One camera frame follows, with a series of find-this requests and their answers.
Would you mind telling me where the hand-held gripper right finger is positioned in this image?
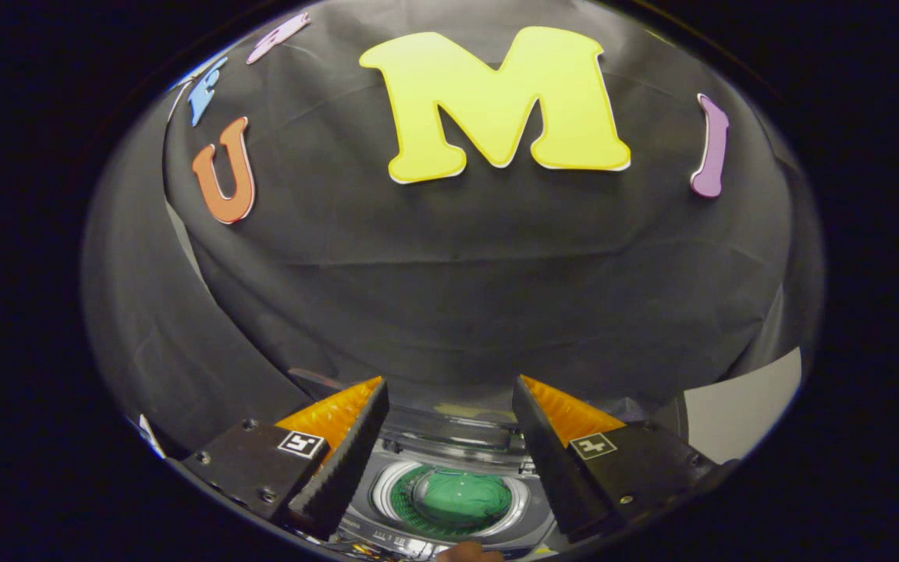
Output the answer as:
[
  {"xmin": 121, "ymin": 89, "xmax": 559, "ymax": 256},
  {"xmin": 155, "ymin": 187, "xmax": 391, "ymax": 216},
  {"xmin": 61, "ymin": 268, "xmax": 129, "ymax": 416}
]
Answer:
[{"xmin": 512, "ymin": 375, "xmax": 735, "ymax": 542}]

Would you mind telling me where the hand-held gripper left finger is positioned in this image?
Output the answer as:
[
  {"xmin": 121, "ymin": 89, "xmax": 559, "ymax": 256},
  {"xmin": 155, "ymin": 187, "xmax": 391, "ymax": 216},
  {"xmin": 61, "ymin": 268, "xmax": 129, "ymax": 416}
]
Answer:
[{"xmin": 169, "ymin": 376, "xmax": 389, "ymax": 539}]

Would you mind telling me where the dark grey washing machine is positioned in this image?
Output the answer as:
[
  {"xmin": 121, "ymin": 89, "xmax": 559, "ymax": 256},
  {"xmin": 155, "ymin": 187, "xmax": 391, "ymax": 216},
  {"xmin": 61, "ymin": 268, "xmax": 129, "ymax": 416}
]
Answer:
[{"xmin": 336, "ymin": 433, "xmax": 567, "ymax": 560}]

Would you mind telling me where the green polo shirt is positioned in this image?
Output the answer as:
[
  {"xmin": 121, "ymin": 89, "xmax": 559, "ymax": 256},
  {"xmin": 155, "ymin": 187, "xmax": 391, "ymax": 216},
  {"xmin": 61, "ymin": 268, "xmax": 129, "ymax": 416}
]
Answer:
[{"xmin": 410, "ymin": 468, "xmax": 513, "ymax": 528}]

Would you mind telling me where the grey cabinet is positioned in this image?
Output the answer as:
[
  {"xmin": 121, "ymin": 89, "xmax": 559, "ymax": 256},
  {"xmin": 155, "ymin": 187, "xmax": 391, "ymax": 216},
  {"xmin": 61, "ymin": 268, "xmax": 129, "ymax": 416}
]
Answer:
[{"xmin": 684, "ymin": 347, "xmax": 803, "ymax": 465}]

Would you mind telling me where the black backdrop cloth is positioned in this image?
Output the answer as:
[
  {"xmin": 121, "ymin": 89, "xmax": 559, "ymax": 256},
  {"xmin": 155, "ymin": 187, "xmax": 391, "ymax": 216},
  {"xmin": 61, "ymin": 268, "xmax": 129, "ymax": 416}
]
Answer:
[{"xmin": 79, "ymin": 0, "xmax": 825, "ymax": 454}]

